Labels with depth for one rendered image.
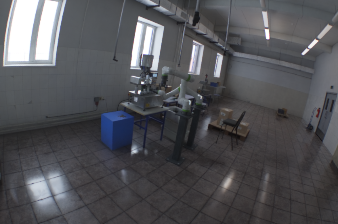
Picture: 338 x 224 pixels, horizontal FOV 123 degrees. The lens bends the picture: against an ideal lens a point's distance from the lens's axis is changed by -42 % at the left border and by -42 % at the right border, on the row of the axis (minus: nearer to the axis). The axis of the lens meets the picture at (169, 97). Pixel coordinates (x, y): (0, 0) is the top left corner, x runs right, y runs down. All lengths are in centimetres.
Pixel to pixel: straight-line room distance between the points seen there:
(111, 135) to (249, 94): 1101
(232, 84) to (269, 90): 307
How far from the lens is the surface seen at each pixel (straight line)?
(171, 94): 306
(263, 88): 1245
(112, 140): 296
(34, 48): 402
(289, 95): 1256
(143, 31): 552
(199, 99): 318
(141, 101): 302
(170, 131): 366
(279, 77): 1249
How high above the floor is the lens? 168
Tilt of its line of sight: 12 degrees down
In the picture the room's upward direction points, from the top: 9 degrees clockwise
